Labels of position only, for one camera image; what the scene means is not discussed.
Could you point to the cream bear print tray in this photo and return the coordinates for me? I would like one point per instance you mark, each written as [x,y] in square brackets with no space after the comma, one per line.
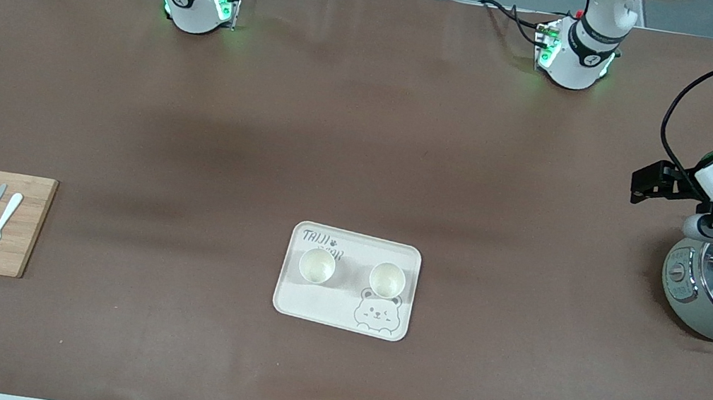
[325,306]

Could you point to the brown table cover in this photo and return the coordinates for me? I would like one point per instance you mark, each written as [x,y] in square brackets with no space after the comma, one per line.
[368,123]

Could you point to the white IKEA cup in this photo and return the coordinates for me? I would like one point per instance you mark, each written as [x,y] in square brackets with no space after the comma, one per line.
[317,267]
[387,280]

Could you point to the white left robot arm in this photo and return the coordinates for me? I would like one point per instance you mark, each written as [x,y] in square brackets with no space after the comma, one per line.
[583,57]

